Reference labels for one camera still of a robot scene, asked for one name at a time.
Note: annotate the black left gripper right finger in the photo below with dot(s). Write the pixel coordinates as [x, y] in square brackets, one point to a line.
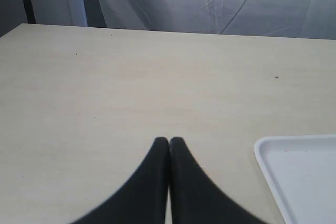
[194, 197]

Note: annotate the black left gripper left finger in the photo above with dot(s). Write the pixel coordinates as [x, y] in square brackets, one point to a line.
[143, 197]

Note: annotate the white plastic tray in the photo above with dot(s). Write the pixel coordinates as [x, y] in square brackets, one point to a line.
[300, 173]

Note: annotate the white backdrop curtain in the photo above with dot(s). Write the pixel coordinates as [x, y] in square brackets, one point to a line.
[281, 18]

